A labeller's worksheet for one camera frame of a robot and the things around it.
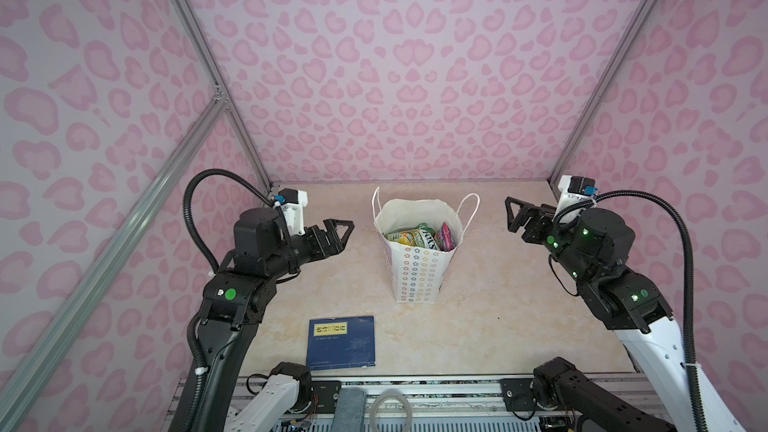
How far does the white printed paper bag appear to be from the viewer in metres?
0.74

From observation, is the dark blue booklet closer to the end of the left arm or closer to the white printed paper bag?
the white printed paper bag

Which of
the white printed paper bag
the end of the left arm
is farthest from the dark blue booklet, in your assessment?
the end of the left arm

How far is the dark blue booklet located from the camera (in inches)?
31.4

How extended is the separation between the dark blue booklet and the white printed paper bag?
0.44 feet
